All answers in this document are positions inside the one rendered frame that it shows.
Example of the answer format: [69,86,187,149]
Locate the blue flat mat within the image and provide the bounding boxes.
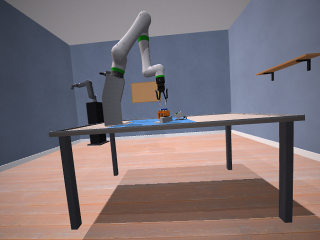
[107,117,196,128]

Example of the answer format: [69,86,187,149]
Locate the white control panel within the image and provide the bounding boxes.
[175,111,187,120]

